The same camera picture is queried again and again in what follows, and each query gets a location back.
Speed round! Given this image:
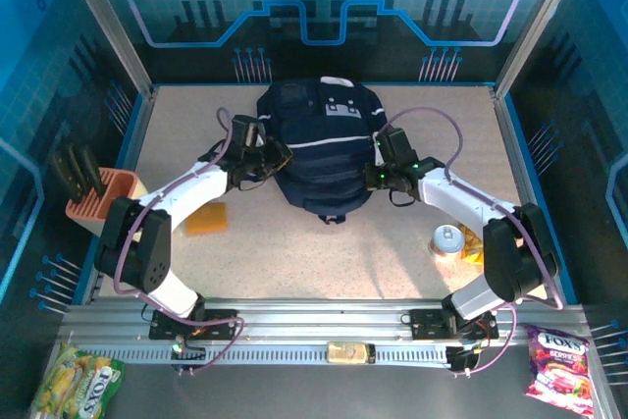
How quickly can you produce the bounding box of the navy blue backpack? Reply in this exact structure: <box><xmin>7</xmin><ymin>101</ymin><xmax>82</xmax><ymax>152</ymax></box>
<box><xmin>198</xmin><ymin>76</ymin><xmax>387</xmax><ymax>225</ymax></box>

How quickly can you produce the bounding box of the plain orange note pad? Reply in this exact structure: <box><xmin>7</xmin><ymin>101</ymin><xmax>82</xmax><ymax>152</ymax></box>
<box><xmin>185</xmin><ymin>201</ymin><xmax>230</xmax><ymax>236</ymax></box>

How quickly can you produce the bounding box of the yellow snack packet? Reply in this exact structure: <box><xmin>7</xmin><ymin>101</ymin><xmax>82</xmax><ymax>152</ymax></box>
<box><xmin>458</xmin><ymin>222</ymin><xmax>487</xmax><ymax>266</ymax></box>

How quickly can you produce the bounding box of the pink and cream knife block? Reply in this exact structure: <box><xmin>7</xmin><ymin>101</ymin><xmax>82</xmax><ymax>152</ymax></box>
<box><xmin>65</xmin><ymin>167</ymin><xmax>151</xmax><ymax>238</ymax></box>

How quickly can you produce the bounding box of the small black controller board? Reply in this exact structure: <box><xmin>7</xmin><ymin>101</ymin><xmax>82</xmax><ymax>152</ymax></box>
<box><xmin>170</xmin><ymin>343</ymin><xmax>207</xmax><ymax>377</ymax></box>
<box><xmin>445</xmin><ymin>344</ymin><xmax>480</xmax><ymax>379</ymax></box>

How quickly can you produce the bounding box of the purple Fox's berries candy bag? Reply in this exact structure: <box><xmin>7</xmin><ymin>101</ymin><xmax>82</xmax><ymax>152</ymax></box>
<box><xmin>524</xmin><ymin>323</ymin><xmax>595</xmax><ymax>415</ymax></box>

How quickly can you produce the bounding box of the green yellow Fox's candy bag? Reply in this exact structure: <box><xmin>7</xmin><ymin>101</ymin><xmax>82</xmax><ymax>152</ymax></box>
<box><xmin>28</xmin><ymin>342</ymin><xmax>127</xmax><ymax>419</ymax></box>

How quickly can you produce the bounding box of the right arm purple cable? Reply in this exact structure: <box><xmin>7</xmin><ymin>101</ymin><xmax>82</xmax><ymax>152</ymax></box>
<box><xmin>385</xmin><ymin>106</ymin><xmax>565</xmax><ymax>379</ymax></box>

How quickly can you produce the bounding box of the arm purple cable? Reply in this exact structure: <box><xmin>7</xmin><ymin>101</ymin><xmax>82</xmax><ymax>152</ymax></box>
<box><xmin>112</xmin><ymin>105</ymin><xmax>246</xmax><ymax>377</ymax></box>
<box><xmin>385</xmin><ymin>106</ymin><xmax>565</xmax><ymax>379</ymax></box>

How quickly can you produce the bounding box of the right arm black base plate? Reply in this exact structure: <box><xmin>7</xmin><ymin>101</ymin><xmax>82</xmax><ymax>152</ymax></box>
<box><xmin>409</xmin><ymin>308</ymin><xmax>499</xmax><ymax>341</ymax></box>

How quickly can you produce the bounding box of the wide aluminium mounting rail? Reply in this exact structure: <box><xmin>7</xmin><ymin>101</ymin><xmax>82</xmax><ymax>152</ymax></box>
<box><xmin>58</xmin><ymin>296</ymin><xmax>590</xmax><ymax>346</ymax></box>

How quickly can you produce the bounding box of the black handled knife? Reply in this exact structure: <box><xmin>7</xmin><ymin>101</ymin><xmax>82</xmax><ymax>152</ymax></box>
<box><xmin>66</xmin><ymin>142</ymin><xmax>97</xmax><ymax>202</ymax></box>
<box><xmin>78</xmin><ymin>144</ymin><xmax>108</xmax><ymax>199</ymax></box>
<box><xmin>48</xmin><ymin>149</ymin><xmax>83</xmax><ymax>205</ymax></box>

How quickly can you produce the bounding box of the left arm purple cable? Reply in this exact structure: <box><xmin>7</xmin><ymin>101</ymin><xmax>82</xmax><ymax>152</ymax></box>
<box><xmin>112</xmin><ymin>105</ymin><xmax>246</xmax><ymax>377</ymax></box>

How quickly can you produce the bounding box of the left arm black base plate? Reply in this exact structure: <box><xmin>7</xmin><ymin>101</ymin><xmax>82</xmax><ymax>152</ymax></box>
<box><xmin>148</xmin><ymin>307</ymin><xmax>237</xmax><ymax>341</ymax></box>

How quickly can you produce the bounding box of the grey slotted cable duct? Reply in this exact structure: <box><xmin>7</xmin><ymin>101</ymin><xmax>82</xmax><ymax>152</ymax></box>
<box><xmin>68</xmin><ymin>342</ymin><xmax>452</xmax><ymax>366</ymax></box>

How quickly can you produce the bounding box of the aluminium frame post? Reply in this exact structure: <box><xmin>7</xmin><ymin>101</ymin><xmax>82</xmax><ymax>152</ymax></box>
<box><xmin>493</xmin><ymin>0</ymin><xmax>593</xmax><ymax>99</ymax></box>
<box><xmin>53</xmin><ymin>0</ymin><xmax>156</xmax><ymax>99</ymax></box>

